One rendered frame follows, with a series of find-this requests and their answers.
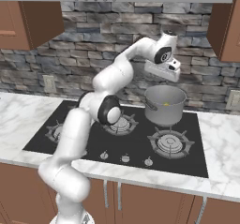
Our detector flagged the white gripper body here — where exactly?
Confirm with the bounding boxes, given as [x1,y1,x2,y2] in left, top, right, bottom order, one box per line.
[143,60,182,82]

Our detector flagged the grey metal pot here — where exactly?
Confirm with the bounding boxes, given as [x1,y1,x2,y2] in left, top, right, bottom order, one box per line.
[143,84,188,128]

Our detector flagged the black gas hob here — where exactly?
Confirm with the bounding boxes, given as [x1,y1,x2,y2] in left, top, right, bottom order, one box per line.
[22,99,210,179]

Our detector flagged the silver hob knob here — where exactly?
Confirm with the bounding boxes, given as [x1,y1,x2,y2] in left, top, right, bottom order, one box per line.
[143,157,155,168]
[98,150,110,161]
[120,153,131,164]

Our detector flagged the brown base cupboard door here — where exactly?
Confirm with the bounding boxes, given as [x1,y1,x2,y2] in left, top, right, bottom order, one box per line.
[119,183,197,224]
[0,162,107,224]
[188,195,240,224]

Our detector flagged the brown wall cupboard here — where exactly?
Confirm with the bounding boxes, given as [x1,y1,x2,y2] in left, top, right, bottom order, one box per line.
[207,0,240,64]
[0,0,66,51]

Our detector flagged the white wall socket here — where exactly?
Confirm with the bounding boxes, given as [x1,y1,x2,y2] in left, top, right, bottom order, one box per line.
[42,74,57,94]
[226,90,240,112]

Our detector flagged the silver cupboard handle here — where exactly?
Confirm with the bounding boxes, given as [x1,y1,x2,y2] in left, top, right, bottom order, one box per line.
[103,179,111,209]
[116,181,123,212]
[195,196,208,224]

